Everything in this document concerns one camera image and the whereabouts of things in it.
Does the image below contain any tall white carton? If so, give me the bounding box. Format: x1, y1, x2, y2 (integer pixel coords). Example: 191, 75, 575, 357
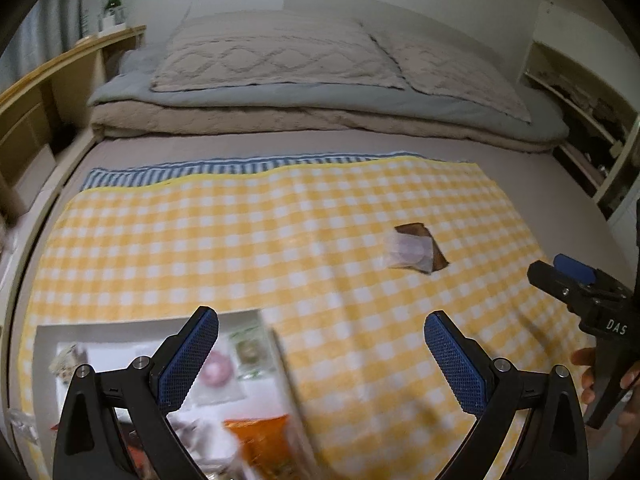
80, 0, 108, 38

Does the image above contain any white dark snack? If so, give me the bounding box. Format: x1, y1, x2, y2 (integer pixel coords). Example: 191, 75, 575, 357
50, 342, 91, 386

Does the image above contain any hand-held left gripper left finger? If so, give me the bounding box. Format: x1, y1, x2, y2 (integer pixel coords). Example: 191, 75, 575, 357
54, 306, 220, 480

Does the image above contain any person's right hand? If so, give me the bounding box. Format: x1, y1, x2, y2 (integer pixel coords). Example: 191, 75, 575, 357
571, 347, 640, 461

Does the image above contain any clear pink round snack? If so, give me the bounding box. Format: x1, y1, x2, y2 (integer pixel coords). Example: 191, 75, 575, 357
192, 347, 241, 406

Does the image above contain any beige folded blanket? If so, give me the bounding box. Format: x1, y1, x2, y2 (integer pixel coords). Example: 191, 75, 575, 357
90, 100, 556, 153

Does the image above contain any white cardboard box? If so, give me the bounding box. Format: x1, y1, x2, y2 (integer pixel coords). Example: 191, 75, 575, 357
32, 310, 311, 480

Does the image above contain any clear purple round snack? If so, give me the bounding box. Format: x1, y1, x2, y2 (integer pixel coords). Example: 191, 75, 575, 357
382, 232, 433, 271

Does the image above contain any beige textured pillow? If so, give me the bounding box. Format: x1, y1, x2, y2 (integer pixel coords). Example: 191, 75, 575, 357
367, 25, 532, 123
150, 12, 406, 93

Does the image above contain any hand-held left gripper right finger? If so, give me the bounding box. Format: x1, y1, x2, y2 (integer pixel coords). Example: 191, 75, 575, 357
423, 310, 590, 480

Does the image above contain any white wall shelf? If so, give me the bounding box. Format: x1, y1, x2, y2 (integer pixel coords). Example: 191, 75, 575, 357
517, 40, 640, 221

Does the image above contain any dark shelf clutter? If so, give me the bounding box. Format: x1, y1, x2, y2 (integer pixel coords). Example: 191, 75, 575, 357
535, 67, 626, 176

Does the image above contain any small white holder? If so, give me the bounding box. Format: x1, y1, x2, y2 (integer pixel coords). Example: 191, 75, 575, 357
97, 10, 128, 33

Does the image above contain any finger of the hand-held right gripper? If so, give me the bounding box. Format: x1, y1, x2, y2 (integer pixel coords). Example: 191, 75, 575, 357
553, 254, 626, 292
527, 260, 588, 313

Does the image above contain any grey curtain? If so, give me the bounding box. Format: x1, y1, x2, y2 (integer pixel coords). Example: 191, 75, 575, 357
0, 0, 88, 91

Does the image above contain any green glass bottle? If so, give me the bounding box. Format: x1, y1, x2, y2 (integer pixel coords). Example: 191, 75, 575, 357
102, 0, 126, 28

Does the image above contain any yellow checked cloth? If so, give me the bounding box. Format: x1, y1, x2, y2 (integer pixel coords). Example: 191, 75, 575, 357
17, 155, 576, 480

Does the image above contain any blue striped cloth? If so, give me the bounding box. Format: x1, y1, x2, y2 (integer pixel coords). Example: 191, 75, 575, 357
80, 150, 421, 192

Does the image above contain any brown snack packet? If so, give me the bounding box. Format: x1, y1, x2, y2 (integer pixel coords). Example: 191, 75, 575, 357
394, 222, 449, 275

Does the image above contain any clear pale round snack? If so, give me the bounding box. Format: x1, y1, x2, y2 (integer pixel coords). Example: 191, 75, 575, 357
227, 325, 276, 381

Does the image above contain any wooden bedside shelf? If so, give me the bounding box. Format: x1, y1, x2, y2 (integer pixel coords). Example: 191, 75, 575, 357
0, 25, 148, 241

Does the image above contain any orange snack packet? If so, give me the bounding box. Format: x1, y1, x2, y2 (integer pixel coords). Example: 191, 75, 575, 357
222, 414, 296, 480

